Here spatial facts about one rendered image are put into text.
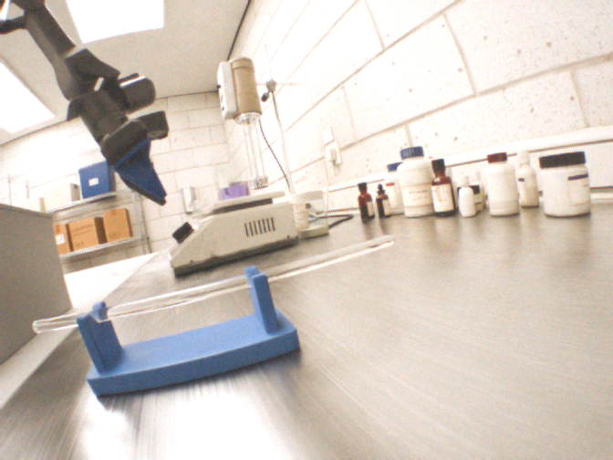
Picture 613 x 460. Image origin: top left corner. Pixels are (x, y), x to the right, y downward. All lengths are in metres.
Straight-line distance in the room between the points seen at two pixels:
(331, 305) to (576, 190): 0.30
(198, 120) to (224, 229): 2.76
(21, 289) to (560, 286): 0.38
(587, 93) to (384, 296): 0.50
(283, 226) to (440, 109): 0.46
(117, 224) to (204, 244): 2.26
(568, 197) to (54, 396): 0.44
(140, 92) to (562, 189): 0.59
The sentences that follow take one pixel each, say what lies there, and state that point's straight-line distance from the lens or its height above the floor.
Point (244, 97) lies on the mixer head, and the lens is 0.91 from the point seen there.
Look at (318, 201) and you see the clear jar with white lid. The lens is 0.46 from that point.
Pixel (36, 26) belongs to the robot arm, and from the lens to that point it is 0.54.
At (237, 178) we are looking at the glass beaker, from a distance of 0.44.
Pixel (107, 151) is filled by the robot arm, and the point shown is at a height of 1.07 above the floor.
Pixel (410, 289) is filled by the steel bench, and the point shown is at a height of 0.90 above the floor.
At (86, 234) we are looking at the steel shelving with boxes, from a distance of 2.71.
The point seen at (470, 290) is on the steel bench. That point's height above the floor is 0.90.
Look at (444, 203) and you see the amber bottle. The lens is 0.46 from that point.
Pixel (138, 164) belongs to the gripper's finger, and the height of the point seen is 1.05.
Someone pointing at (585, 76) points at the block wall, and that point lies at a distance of 0.57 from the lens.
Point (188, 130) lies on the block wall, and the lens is 3.05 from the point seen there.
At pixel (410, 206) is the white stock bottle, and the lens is 0.50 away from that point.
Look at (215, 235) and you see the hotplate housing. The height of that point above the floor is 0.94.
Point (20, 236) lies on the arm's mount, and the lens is 0.31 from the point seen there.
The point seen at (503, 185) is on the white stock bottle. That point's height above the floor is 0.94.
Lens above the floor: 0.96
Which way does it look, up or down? 6 degrees down
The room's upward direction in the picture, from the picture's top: 11 degrees counter-clockwise
